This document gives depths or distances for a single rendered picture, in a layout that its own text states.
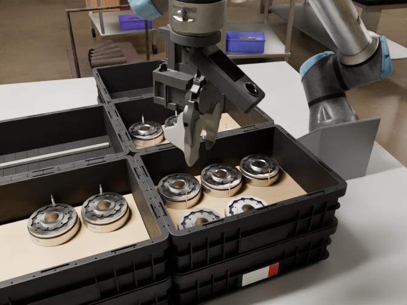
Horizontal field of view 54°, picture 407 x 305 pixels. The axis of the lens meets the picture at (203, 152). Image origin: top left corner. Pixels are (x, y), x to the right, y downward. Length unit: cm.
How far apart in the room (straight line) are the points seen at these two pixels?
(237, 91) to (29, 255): 56
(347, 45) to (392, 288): 62
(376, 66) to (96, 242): 87
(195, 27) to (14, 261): 60
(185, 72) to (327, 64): 73
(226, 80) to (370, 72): 73
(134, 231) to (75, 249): 13
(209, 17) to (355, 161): 85
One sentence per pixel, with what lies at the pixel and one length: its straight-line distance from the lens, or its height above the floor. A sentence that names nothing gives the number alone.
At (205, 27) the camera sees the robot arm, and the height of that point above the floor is 130.
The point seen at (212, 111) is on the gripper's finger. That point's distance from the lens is 63.
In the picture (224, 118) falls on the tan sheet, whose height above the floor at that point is 83.
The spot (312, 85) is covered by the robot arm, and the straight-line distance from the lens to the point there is 126.
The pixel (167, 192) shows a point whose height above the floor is 86.
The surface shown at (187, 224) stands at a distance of 85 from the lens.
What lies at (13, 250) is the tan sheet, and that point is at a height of 83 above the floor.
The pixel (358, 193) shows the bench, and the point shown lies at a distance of 127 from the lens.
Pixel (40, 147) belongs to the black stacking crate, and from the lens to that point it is 124.
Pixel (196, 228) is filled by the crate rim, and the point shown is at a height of 93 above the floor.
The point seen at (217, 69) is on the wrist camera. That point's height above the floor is 125.
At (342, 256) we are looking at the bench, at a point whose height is 70.
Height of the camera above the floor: 145
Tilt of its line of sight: 33 degrees down
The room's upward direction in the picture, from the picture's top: straight up
